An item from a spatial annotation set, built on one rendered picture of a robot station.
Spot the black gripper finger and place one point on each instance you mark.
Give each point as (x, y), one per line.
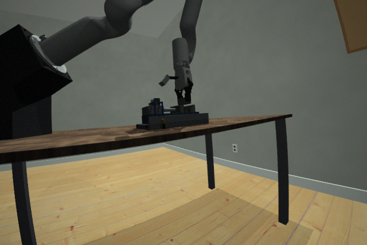
(188, 91)
(179, 93)

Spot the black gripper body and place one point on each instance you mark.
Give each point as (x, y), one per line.
(183, 73)

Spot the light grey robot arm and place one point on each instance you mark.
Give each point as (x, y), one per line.
(83, 34)

